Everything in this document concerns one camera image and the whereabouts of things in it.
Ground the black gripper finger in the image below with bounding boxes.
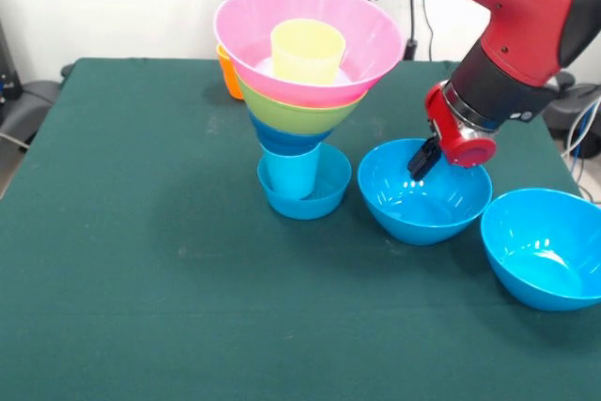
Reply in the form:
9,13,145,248
410,145,443,181
407,135,438,172

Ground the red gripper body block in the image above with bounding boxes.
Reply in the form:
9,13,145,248
424,81,498,169

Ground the large blue bowl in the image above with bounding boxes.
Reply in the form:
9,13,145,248
479,188,601,313
357,138,494,247

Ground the small ribbed blue bowl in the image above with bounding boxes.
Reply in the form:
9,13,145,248
256,143,353,221

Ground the large pink bowl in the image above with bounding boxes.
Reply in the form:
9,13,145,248
212,0,404,109

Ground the lime green bowl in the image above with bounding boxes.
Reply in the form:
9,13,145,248
237,76,368,135

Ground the light blue cup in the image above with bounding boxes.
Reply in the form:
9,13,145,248
260,143,323,200

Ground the small dark blue bowl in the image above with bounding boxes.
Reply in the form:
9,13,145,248
247,109,335,157

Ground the yellow ribbed cup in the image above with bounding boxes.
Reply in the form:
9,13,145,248
270,18,347,87

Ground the black equipment base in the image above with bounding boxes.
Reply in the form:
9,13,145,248
0,20,74,153
539,70,601,139

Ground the orange cup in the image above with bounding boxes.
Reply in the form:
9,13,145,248
215,42,245,101

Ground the dark green table cloth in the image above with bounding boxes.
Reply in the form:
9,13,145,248
0,57,601,401

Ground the black wall cable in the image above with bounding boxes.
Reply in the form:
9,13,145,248
421,0,452,67

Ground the blue cable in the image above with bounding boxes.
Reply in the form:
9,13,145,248
567,104,601,161

